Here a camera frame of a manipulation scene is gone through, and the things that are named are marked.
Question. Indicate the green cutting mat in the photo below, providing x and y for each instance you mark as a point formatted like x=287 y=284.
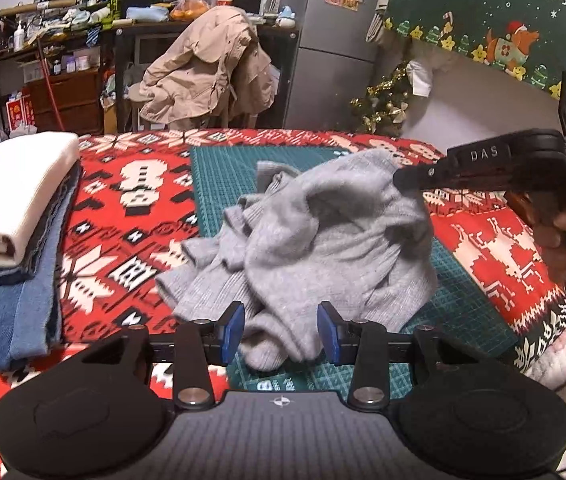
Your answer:
x=223 y=175

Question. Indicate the beige jacket on chair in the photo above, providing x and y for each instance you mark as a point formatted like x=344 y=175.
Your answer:
x=213 y=70

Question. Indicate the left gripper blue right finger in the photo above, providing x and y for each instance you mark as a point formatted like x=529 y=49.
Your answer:
x=334 y=334

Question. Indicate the small decorated christmas tree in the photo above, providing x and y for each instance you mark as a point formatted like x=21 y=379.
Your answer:
x=384 y=106

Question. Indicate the green christmas wall tapestry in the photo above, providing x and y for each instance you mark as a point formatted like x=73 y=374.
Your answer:
x=525 y=39

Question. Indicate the folded blue jeans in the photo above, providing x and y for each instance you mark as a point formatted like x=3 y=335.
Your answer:
x=30 y=310

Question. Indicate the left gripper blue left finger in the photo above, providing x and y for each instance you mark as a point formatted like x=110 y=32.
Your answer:
x=229 y=330

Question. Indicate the brown wooden drawer cabinet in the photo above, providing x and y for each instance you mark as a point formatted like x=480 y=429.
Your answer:
x=77 y=98

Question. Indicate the person's right hand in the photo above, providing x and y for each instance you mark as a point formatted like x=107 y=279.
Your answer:
x=549 y=235

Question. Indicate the red christmas pattern blanket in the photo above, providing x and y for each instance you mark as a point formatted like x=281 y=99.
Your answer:
x=143 y=194

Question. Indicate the grey knit shirt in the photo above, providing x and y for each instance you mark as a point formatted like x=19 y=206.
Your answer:
x=339 y=232

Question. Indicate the grey refrigerator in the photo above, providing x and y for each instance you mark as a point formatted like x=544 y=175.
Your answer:
x=333 y=63

